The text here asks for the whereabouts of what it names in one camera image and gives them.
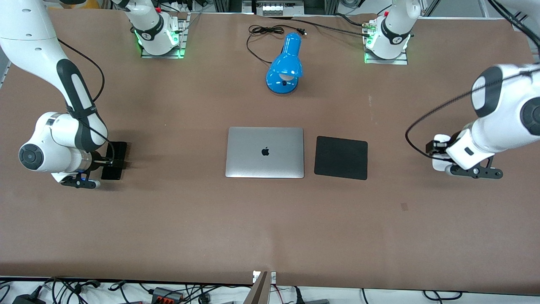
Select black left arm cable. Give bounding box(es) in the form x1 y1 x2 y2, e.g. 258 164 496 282
405 0 540 160

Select black cable to arm base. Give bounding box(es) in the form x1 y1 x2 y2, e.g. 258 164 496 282
269 14 373 38

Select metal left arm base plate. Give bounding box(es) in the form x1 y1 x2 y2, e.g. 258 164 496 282
364 21 409 65

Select black mouse pad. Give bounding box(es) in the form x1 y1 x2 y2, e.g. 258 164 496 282
314 136 368 181

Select black lamp power cord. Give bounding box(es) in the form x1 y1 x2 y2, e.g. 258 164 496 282
246 25 307 65

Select black smartphone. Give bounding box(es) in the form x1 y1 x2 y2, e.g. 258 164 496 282
100 141 127 181

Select black orange connector block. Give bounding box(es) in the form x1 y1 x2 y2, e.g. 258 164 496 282
151 287 184 304

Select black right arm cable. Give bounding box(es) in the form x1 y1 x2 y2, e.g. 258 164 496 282
57 38 116 166

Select blue desk lamp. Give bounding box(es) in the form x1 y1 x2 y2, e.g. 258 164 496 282
266 33 303 95

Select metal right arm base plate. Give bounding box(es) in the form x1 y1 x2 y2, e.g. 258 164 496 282
140 13 187 59

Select white power strip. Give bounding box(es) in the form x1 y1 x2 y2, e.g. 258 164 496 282
262 0 305 16

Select grey camera mount pole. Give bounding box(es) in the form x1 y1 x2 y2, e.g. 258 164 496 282
243 271 277 304

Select black power adapter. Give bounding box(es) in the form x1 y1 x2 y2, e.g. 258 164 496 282
12 293 45 304

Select silver closed laptop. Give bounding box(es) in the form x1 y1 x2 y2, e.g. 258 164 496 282
225 127 305 179

